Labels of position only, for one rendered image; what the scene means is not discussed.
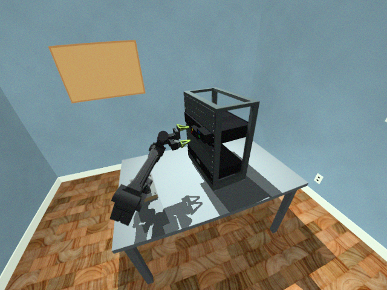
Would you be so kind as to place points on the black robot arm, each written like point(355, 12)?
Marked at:
point(132, 196)

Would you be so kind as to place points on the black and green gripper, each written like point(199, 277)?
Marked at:
point(177, 132)

